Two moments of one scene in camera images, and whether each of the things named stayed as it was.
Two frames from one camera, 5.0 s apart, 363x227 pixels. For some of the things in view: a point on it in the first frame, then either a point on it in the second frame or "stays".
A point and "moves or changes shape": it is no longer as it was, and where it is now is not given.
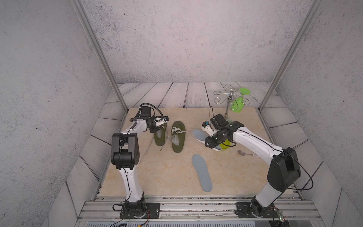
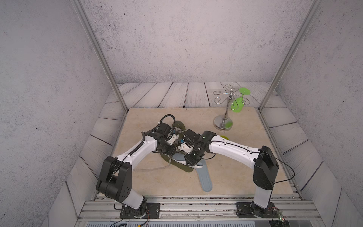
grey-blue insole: [200, 165] stays
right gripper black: [210, 143] → [190, 161]
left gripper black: [154, 129] → [173, 150]
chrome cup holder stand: [232, 100] stays
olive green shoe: [159, 135] moves or changes shape
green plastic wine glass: [237, 106] stays
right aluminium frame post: [312, 11] stays
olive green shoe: [178, 132] stays
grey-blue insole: [202, 135] moves or changes shape
